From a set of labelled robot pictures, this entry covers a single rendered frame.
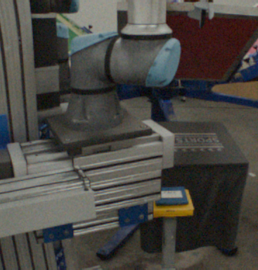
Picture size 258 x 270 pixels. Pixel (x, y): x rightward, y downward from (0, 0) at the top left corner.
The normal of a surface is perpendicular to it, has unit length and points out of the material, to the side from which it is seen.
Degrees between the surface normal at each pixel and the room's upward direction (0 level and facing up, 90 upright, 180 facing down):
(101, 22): 90
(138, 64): 91
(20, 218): 90
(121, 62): 87
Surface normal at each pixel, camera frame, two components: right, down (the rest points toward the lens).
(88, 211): 0.48, 0.36
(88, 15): 0.11, 0.40
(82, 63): -0.31, 0.37
